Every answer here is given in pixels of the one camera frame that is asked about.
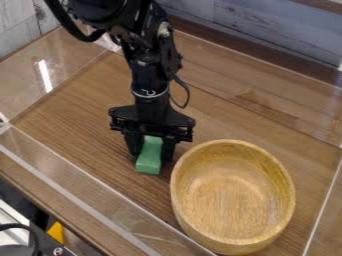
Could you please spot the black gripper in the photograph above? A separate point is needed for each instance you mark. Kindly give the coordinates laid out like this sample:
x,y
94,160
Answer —
x,y
151,117

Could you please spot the yellow black device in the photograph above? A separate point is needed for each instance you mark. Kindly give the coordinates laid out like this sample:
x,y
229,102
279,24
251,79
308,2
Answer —
x,y
46,240

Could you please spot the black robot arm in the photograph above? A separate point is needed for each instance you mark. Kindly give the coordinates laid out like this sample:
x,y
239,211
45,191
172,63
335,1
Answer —
x,y
139,27

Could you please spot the clear acrylic front wall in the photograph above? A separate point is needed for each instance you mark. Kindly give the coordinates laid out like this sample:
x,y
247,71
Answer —
x,y
112,223

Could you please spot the clear acrylic back wall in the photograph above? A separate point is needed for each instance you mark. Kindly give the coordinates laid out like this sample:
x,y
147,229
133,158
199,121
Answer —
x,y
287,97

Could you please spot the clear acrylic left wall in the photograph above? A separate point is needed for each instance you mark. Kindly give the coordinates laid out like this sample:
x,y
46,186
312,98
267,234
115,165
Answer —
x,y
38,68

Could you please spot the clear acrylic corner bracket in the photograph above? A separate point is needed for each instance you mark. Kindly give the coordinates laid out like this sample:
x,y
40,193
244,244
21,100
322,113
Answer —
x,y
105,42

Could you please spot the clear acrylic wall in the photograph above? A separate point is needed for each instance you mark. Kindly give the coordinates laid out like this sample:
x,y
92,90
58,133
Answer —
x,y
38,68
287,97
112,223

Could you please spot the brown wooden bowl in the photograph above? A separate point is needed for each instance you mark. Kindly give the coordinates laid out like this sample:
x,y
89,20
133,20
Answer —
x,y
232,196

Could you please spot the green rectangular block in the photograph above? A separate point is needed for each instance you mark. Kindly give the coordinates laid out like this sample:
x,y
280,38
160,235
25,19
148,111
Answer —
x,y
148,162

